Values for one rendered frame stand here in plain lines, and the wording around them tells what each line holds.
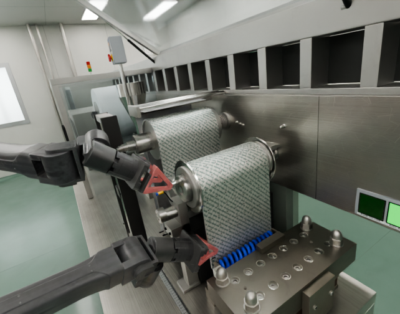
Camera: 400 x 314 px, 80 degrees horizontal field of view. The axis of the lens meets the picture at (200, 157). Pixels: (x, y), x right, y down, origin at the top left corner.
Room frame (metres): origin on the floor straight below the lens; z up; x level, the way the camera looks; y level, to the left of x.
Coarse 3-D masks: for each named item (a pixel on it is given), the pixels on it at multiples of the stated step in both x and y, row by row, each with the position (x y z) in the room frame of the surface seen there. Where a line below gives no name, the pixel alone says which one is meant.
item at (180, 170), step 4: (268, 156) 0.65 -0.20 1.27; (268, 160) 0.65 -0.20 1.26; (180, 168) 0.59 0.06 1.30; (184, 168) 0.57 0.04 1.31; (176, 172) 0.61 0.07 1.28; (180, 172) 0.59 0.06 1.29; (184, 172) 0.57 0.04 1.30; (188, 172) 0.56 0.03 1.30; (188, 176) 0.55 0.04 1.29; (188, 180) 0.55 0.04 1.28; (192, 180) 0.54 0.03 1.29; (192, 184) 0.54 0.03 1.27; (192, 188) 0.54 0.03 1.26; (196, 188) 0.53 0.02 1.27; (196, 192) 0.53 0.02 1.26; (196, 196) 0.53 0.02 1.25; (192, 200) 0.55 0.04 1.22; (196, 200) 0.53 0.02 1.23; (188, 204) 0.58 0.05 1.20; (192, 204) 0.56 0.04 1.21; (196, 204) 0.54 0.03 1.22
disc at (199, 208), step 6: (180, 162) 0.59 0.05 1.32; (186, 168) 0.57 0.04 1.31; (192, 174) 0.54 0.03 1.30; (198, 180) 0.53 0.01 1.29; (198, 186) 0.52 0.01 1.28; (198, 192) 0.53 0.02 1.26; (198, 198) 0.53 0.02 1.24; (198, 204) 0.53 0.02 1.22; (192, 210) 0.57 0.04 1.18; (198, 210) 0.54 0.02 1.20
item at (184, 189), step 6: (180, 174) 0.59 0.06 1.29; (174, 180) 0.60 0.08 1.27; (180, 180) 0.56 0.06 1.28; (186, 180) 0.56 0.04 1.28; (180, 186) 0.57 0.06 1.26; (186, 186) 0.54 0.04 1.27; (180, 192) 0.58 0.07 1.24; (186, 192) 0.54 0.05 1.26; (192, 192) 0.54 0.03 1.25; (180, 198) 0.58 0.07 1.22; (186, 198) 0.54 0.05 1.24; (192, 198) 0.55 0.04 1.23
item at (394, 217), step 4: (392, 204) 0.44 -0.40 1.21; (392, 208) 0.44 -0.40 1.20; (396, 208) 0.43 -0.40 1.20; (392, 212) 0.44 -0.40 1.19; (396, 212) 0.43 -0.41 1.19; (388, 216) 0.44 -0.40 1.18; (392, 216) 0.43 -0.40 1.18; (396, 216) 0.43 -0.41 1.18; (388, 220) 0.44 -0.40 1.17; (392, 220) 0.43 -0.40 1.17; (396, 220) 0.43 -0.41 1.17; (396, 224) 0.43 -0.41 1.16
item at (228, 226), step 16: (256, 192) 0.62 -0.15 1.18; (224, 208) 0.56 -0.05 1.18; (240, 208) 0.59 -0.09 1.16; (256, 208) 0.61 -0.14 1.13; (208, 224) 0.53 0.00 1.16; (224, 224) 0.56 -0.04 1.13; (240, 224) 0.58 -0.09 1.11; (256, 224) 0.61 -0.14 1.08; (208, 240) 0.53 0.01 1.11; (224, 240) 0.55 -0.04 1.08; (240, 240) 0.58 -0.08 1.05; (224, 256) 0.55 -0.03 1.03
